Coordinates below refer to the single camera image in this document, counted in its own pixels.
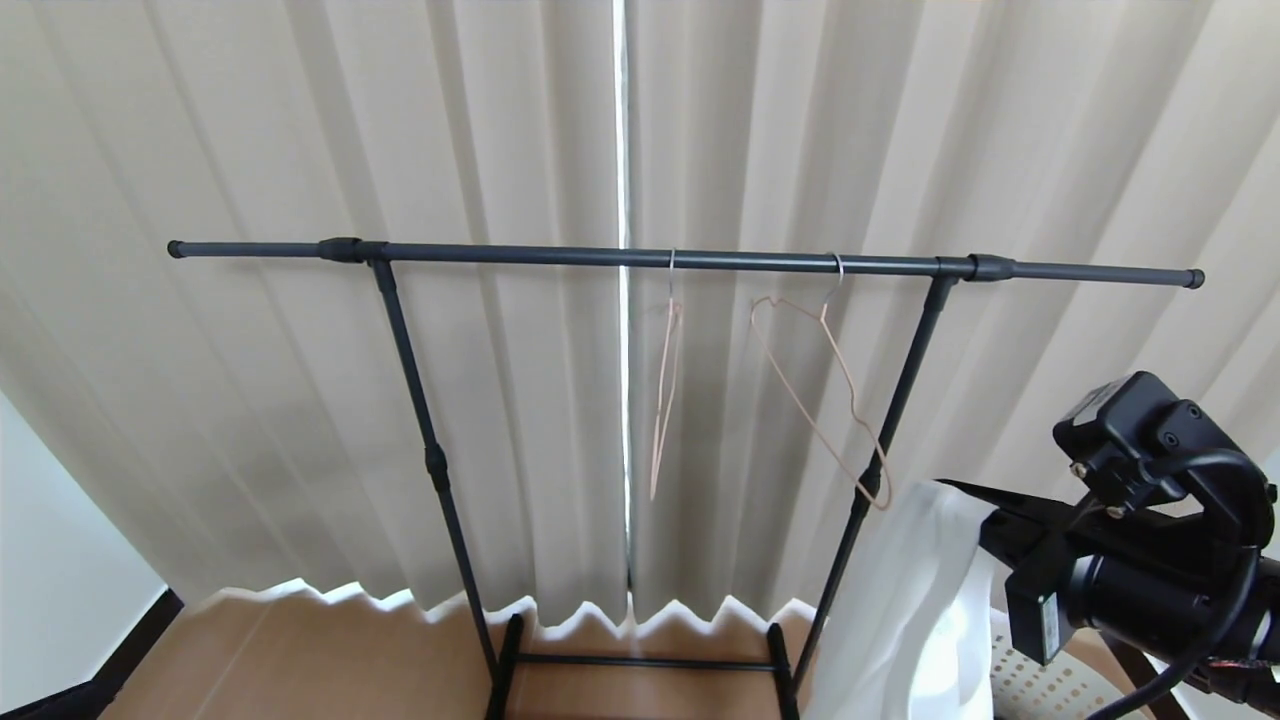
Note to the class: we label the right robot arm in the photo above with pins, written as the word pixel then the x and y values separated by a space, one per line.
pixel 1150 600

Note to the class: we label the black clothes rack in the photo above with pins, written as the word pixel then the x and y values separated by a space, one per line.
pixel 600 255

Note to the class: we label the white printed t-shirt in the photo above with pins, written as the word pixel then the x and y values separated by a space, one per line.
pixel 900 620

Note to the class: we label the pink clothes hanger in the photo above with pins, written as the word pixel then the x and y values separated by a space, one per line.
pixel 811 400
pixel 664 400

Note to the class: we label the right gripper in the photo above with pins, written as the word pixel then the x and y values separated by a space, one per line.
pixel 1030 545

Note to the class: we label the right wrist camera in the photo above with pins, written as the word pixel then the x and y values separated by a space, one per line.
pixel 1130 430

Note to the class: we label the white laundry basket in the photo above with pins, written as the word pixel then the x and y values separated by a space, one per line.
pixel 1040 690

